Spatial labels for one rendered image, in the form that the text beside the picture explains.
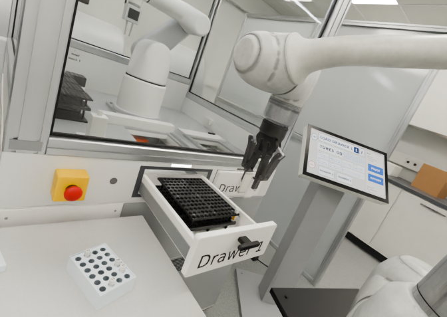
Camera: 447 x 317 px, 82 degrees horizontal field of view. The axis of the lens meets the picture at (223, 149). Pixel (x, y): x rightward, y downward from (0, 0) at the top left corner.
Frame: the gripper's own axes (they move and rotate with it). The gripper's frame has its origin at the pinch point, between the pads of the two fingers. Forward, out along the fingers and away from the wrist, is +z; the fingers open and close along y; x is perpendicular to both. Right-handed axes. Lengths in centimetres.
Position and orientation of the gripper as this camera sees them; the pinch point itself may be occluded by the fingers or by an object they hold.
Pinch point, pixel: (248, 185)
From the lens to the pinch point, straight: 77.0
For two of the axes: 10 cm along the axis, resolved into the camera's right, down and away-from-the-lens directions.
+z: -3.6, 8.9, 2.6
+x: -7.3, -0.9, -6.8
